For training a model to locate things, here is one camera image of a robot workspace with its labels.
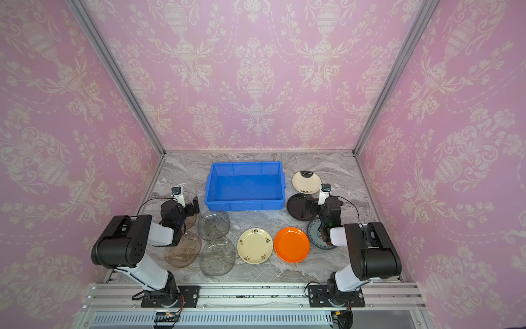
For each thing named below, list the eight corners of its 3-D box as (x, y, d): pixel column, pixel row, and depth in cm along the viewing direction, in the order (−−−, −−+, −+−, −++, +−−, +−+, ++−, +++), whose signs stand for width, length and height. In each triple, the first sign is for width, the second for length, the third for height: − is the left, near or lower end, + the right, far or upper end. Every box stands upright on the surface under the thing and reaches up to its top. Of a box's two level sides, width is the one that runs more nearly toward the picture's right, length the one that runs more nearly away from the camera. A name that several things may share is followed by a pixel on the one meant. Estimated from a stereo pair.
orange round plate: (273, 262, 84) (274, 261, 82) (273, 228, 93) (273, 226, 91) (311, 262, 84) (312, 261, 82) (306, 228, 93) (307, 226, 91)
